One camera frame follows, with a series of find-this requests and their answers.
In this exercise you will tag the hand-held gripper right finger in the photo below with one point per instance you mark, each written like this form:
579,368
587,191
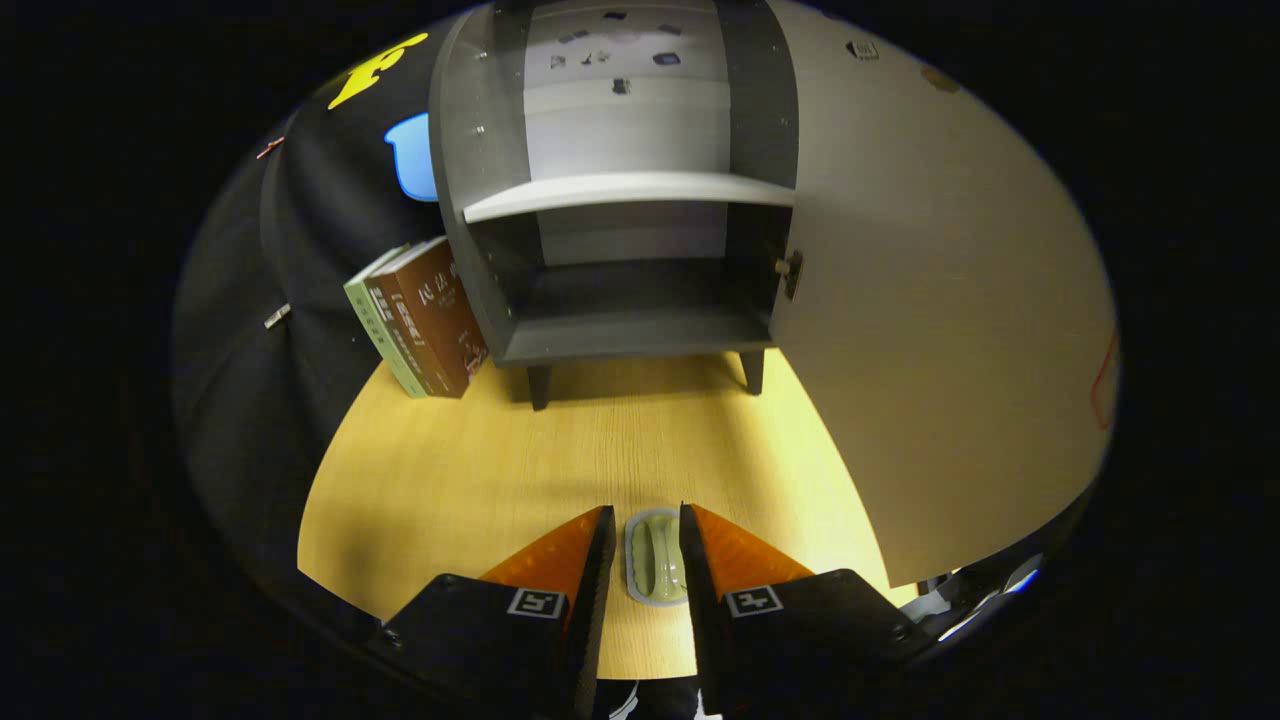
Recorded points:
700,600

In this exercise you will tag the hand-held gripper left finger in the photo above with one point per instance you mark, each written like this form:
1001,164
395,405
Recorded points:
598,600

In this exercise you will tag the green oval dish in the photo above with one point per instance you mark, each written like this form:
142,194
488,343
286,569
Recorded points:
655,560

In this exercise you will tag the beige cabinet door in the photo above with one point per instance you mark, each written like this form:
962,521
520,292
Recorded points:
950,350

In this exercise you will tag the brown book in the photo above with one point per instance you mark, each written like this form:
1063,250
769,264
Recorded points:
430,320

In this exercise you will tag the metal door hinge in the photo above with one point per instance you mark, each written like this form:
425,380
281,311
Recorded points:
790,272

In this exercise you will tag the black backdrop cloth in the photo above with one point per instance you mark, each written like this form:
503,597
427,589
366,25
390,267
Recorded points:
240,400

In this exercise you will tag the white cabinet shelf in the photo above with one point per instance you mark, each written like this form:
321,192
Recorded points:
620,190

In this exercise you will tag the silver clip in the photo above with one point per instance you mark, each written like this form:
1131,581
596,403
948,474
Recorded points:
277,316

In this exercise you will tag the grey cabinet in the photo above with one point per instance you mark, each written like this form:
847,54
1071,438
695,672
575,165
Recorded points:
480,150

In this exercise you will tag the red clip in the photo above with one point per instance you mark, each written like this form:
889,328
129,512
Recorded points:
270,148

